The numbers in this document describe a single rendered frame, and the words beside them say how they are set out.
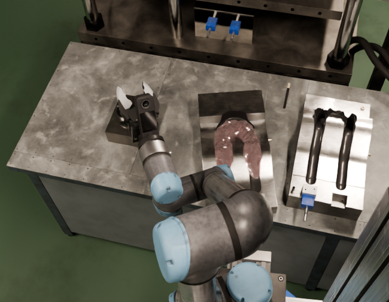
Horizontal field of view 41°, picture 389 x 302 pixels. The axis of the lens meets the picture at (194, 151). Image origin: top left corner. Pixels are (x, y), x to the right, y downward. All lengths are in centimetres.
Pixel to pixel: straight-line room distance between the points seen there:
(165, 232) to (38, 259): 197
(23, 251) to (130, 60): 119
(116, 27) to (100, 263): 119
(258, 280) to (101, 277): 151
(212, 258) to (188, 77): 145
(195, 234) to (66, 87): 153
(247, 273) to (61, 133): 115
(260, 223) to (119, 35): 172
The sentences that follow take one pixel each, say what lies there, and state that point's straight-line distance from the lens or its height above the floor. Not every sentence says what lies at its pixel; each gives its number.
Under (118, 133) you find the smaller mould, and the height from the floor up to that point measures 87.
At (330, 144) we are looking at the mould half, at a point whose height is 90.
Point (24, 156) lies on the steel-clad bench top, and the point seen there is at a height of 80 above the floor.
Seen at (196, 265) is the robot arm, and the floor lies 165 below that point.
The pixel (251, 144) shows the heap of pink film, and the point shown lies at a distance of 194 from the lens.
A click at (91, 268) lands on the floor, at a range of 278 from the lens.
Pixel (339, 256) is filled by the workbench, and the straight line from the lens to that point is 225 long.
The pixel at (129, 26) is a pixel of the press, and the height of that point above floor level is 79.
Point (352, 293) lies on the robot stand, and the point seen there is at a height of 183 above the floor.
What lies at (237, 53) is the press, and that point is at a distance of 241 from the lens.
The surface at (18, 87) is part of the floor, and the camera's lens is 356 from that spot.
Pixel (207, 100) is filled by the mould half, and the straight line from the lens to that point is 208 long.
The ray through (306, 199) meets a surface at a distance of 187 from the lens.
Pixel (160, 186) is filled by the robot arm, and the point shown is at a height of 147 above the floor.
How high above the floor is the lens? 254
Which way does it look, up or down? 57 degrees down
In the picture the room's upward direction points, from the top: 4 degrees counter-clockwise
